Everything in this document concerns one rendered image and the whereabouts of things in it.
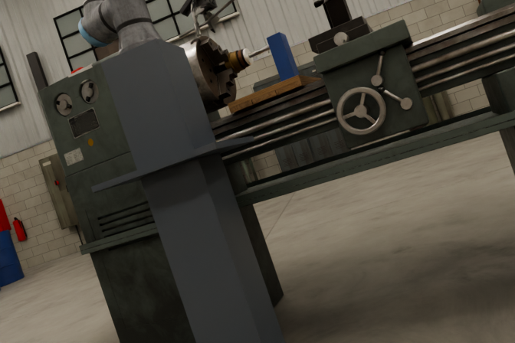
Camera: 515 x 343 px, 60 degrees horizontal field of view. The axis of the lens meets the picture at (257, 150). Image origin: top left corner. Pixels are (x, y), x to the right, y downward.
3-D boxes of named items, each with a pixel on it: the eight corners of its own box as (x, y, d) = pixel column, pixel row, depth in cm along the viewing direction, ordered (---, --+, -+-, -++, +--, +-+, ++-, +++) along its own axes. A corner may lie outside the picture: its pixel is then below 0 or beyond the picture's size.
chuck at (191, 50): (188, 106, 178) (170, 34, 183) (226, 115, 206) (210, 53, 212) (207, 98, 174) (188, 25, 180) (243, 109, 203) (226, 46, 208)
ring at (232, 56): (219, 53, 185) (238, 45, 182) (228, 56, 194) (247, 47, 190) (227, 75, 185) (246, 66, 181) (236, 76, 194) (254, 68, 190)
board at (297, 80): (230, 113, 172) (227, 103, 172) (263, 110, 205) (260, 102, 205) (301, 85, 160) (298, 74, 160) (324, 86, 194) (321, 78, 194)
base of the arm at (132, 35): (153, 42, 134) (142, 11, 134) (111, 60, 137) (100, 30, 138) (175, 49, 148) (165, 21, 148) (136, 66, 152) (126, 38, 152)
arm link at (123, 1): (130, 16, 135) (116, -27, 135) (105, 34, 142) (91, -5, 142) (159, 18, 144) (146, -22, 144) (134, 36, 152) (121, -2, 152)
